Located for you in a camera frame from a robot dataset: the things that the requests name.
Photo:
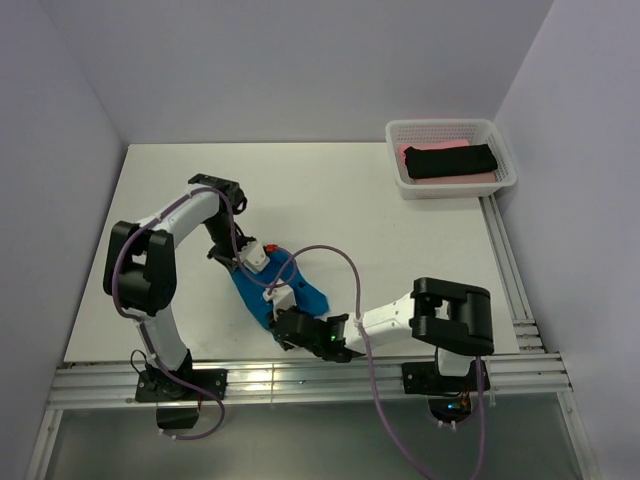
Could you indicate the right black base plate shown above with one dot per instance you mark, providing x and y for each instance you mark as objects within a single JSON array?
[{"x": 425, "y": 378}]

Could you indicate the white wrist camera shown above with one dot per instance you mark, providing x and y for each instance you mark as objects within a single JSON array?
[
  {"x": 281, "y": 298},
  {"x": 254, "y": 257}
]

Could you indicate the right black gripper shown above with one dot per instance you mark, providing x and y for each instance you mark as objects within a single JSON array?
[{"x": 286, "y": 345}]

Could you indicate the white plastic basket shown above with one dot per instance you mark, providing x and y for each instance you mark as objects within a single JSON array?
[{"x": 426, "y": 133}]

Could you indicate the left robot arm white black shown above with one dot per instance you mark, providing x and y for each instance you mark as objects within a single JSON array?
[{"x": 141, "y": 273}]

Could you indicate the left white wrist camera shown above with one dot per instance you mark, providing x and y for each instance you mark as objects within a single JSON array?
[{"x": 254, "y": 257}]

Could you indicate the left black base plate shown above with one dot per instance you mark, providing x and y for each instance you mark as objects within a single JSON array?
[{"x": 151, "y": 391}]

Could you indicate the blue t-shirt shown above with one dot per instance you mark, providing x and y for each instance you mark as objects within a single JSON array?
[{"x": 251, "y": 287}]

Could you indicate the aluminium rail frame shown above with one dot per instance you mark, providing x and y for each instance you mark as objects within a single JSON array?
[{"x": 304, "y": 419}]

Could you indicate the black rolled t-shirt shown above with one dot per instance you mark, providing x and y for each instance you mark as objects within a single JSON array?
[{"x": 448, "y": 162}]

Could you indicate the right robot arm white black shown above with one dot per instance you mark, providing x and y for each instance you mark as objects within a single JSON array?
[{"x": 454, "y": 318}]

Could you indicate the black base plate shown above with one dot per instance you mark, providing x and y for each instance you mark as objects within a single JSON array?
[
  {"x": 151, "y": 391},
  {"x": 425, "y": 378}
]

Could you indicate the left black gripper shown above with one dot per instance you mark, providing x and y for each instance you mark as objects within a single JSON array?
[{"x": 229, "y": 257}]

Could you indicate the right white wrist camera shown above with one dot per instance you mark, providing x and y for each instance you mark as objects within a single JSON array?
[{"x": 281, "y": 298}]

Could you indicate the pink folded t-shirt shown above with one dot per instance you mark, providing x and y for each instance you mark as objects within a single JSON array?
[{"x": 435, "y": 147}]

